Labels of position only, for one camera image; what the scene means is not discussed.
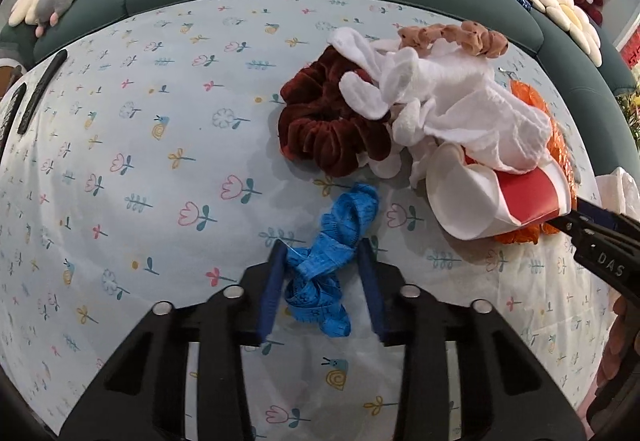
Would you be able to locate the brown bear scrunchie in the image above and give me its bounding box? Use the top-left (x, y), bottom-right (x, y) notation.
top-left (397, 20), bottom-right (510, 60)

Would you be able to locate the floral tablecloth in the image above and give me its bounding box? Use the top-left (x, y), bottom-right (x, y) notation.
top-left (0, 0), bottom-right (622, 441)

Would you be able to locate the person's right hand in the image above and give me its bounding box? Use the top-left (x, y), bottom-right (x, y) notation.
top-left (595, 293), bottom-right (640, 404)

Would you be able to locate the blue measuring tape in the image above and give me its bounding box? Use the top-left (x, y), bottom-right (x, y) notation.
top-left (284, 182), bottom-right (380, 338)

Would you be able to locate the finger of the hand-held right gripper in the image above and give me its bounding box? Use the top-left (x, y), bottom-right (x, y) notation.
top-left (547, 215), bottom-right (603, 243)
top-left (574, 198), bottom-right (640, 234)

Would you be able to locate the dark red velvet scrunchie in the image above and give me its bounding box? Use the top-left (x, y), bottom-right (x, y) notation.
top-left (277, 45), bottom-right (394, 178)

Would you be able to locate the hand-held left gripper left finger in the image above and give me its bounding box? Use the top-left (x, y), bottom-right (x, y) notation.
top-left (59, 239), bottom-right (292, 441)

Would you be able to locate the red wall decoration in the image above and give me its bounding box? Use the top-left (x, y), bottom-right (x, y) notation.
top-left (617, 28), bottom-right (640, 72)

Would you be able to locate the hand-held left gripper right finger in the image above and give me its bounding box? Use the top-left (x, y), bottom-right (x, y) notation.
top-left (354, 238), bottom-right (587, 441)

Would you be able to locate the white tissue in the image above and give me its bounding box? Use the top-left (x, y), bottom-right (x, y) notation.
top-left (327, 27), bottom-right (553, 190)

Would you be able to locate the black remote control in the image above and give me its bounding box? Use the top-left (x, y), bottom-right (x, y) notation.
top-left (17, 50), bottom-right (69, 136)
top-left (0, 84), bottom-right (27, 158)

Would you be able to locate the orange plastic wrapper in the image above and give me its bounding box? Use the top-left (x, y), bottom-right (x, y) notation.
top-left (492, 80), bottom-right (577, 246)

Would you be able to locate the red and white paper cup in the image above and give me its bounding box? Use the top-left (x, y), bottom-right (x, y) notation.
top-left (425, 142), bottom-right (573, 241)

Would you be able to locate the potted green plant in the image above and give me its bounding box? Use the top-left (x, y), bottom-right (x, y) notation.
top-left (620, 88), bottom-right (640, 149)

